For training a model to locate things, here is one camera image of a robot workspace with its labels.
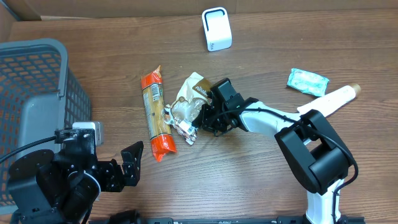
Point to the white tube with gold cap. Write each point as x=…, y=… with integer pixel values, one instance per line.
x=333, y=101

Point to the beige brown snack pouch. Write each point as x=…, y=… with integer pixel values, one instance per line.
x=189, y=100

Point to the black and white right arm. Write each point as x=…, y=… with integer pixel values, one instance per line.
x=318, y=158

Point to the grey plastic shopping basket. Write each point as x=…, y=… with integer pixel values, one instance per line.
x=39, y=92

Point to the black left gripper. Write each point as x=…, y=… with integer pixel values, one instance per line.
x=113, y=173

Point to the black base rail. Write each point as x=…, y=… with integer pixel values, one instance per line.
x=134, y=217

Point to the white barcode scanner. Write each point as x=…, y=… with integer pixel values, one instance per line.
x=217, y=29

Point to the orange biscuit pack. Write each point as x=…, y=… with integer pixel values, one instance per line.
x=161, y=139

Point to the teal snack packet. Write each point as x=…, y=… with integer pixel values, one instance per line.
x=307, y=82

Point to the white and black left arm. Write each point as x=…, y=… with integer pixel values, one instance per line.
x=61, y=187

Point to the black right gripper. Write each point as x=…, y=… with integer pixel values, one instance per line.
x=212, y=113

